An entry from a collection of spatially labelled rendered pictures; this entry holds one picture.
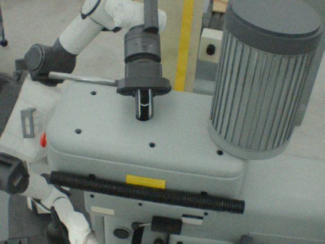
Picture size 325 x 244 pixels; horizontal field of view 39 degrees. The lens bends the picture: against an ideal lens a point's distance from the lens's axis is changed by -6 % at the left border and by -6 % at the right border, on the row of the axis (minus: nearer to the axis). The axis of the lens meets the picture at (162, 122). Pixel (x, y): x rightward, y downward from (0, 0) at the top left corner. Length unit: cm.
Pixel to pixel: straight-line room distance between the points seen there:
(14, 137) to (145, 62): 64
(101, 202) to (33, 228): 141
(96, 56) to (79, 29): 332
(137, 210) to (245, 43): 51
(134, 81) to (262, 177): 40
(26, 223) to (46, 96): 115
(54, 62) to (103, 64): 312
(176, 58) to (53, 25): 255
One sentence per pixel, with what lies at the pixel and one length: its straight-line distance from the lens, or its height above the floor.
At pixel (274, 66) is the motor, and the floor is 214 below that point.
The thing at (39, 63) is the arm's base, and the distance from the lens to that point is 154.
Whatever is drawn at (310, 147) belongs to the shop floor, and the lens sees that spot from 412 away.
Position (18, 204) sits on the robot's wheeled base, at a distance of 270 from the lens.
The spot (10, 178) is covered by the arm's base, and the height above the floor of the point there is 145.
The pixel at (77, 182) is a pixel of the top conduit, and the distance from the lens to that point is 111.
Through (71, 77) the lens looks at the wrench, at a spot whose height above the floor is 190.
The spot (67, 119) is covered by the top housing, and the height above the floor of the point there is 189.
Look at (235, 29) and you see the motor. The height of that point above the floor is 218.
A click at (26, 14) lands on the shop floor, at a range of 568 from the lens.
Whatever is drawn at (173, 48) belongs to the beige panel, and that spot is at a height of 102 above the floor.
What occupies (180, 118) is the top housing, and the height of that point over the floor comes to 189.
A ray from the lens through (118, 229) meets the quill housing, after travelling 131.
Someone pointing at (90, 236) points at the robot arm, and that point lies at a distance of 165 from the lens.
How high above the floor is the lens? 262
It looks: 41 degrees down
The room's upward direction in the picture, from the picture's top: 5 degrees clockwise
